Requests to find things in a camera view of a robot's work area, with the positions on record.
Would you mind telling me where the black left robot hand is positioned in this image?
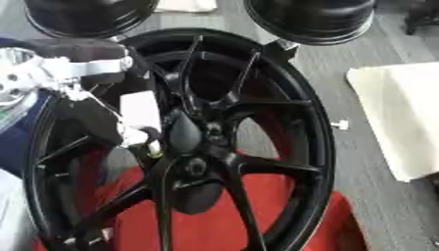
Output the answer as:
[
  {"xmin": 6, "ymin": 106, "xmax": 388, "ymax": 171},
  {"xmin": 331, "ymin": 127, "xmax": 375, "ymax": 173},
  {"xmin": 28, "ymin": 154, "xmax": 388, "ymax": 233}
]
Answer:
[{"xmin": 22, "ymin": 37, "xmax": 167, "ymax": 150}]

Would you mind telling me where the white pin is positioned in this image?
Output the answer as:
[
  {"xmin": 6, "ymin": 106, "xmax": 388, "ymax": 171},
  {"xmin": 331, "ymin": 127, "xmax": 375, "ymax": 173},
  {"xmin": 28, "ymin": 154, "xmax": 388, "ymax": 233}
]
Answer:
[
  {"xmin": 329, "ymin": 119, "xmax": 352, "ymax": 130},
  {"xmin": 145, "ymin": 139, "xmax": 167, "ymax": 160}
]

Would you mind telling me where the black round wheel rim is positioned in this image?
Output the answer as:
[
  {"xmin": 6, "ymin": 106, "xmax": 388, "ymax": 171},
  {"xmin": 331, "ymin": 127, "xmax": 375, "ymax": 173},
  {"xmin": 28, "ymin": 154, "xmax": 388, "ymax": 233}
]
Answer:
[
  {"xmin": 241, "ymin": 0, "xmax": 379, "ymax": 46},
  {"xmin": 22, "ymin": 0, "xmax": 164, "ymax": 40}
]

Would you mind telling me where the black spoked wheel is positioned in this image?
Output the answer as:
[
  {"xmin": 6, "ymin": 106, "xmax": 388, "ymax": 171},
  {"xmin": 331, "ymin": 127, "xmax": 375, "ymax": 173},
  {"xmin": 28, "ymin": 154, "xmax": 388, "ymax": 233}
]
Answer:
[{"xmin": 22, "ymin": 27, "xmax": 338, "ymax": 251}]

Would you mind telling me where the white paper sheet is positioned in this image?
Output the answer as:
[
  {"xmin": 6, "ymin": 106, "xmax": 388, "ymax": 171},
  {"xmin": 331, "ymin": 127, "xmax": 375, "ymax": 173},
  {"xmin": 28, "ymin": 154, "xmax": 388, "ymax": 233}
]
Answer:
[{"xmin": 152, "ymin": 0, "xmax": 220, "ymax": 14}]

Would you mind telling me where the cream white cloth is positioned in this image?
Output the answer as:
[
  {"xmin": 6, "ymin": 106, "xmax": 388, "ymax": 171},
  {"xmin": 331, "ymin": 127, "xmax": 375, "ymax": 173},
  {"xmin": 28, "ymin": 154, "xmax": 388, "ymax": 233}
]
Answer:
[{"xmin": 344, "ymin": 61, "xmax": 439, "ymax": 183}]

